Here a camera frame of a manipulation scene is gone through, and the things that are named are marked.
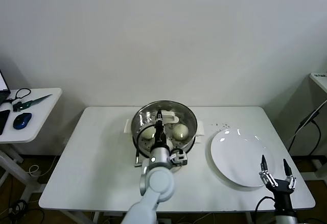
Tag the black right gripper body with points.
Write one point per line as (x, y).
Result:
(282, 193)

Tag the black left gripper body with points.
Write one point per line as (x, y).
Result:
(159, 136)

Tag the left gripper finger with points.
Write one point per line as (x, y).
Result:
(160, 115)

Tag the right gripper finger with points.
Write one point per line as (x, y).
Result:
(267, 175)
(290, 179)

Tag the white steamed baozi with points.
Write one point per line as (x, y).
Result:
(181, 131)
(146, 134)
(168, 145)

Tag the stainless steel steamer basket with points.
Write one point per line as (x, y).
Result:
(190, 146)

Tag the white round plate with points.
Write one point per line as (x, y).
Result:
(237, 152)

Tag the white electric cooker pot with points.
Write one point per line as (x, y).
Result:
(200, 129)

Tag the white table with label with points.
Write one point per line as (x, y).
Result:
(320, 81)

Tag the white side table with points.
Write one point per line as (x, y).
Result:
(43, 122)

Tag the blue computer mouse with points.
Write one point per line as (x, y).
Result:
(21, 120)

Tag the black smartphone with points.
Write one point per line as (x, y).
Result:
(3, 120)

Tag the black laptop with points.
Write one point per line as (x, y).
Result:
(2, 83)

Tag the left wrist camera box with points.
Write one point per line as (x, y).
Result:
(180, 159)

